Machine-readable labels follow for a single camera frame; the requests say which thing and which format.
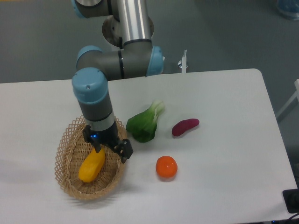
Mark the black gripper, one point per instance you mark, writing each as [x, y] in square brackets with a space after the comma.
[110, 139]

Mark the yellow mango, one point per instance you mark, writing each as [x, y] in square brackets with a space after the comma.
[92, 165]

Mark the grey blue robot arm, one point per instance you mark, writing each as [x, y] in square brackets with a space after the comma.
[136, 57]

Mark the woven wicker basket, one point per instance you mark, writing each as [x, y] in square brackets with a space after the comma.
[71, 153]

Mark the green bok choy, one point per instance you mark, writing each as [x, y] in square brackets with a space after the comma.
[143, 125]

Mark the orange tangerine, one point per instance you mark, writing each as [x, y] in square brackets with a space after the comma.
[166, 167]

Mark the purple sweet potato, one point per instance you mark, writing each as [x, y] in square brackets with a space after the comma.
[184, 126]

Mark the black device at edge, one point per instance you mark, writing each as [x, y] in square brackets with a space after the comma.
[291, 198]

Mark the blue object top right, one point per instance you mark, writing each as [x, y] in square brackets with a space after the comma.
[288, 9]

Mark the white table bracket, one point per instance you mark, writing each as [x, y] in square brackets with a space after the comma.
[182, 64]

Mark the white furniture frame right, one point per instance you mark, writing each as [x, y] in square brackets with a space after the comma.
[290, 104]

